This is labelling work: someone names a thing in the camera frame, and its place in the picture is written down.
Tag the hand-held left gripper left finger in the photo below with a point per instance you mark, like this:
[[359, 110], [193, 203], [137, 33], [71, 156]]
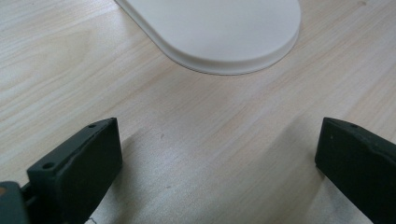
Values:
[[81, 171]]

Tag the white oval tray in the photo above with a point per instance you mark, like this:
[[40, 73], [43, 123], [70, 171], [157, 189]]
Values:
[[224, 31]]

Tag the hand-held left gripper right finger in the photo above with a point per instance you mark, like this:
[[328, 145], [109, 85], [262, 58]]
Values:
[[358, 165]]

